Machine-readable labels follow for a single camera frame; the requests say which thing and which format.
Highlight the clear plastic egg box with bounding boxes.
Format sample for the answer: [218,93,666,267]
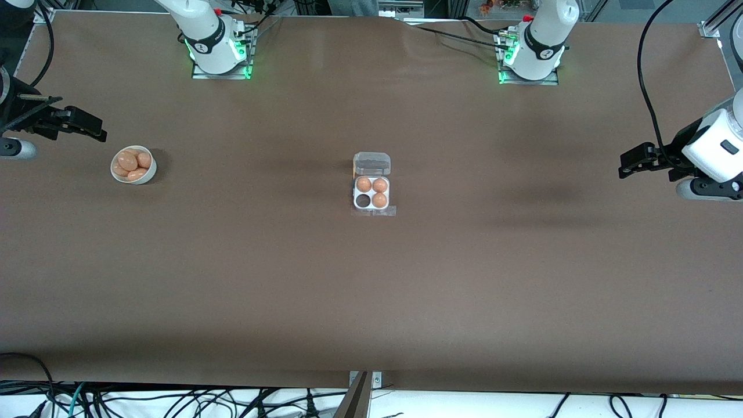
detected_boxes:
[352,152,392,211]

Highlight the white round bowl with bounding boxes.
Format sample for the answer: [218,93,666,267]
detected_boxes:
[110,145,157,185]

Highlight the clear tape strip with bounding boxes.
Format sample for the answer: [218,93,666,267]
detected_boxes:
[351,204,398,218]

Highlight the person in grey trousers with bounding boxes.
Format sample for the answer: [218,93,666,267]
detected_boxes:
[328,0,378,17]

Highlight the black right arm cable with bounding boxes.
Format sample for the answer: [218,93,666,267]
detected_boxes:
[26,0,56,89]

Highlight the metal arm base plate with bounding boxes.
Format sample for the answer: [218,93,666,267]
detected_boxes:
[192,24,254,80]
[495,29,561,87]

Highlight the aluminium frame profile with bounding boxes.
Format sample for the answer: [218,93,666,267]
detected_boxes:
[698,0,743,39]

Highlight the black table cable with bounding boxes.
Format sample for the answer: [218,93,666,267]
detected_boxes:
[461,16,514,37]
[403,22,507,49]

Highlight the black base cable bundle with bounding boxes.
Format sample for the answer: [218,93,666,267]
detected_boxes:
[229,0,285,37]

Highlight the black looped floor cable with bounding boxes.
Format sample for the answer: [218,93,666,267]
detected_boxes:
[0,352,56,418]

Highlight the teal floor cable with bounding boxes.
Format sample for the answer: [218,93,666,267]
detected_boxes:
[67,382,86,418]

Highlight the silver metal frame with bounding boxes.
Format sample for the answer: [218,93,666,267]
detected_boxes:
[377,0,425,19]

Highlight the dark camera pole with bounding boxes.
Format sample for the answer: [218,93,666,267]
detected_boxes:
[333,372,372,418]

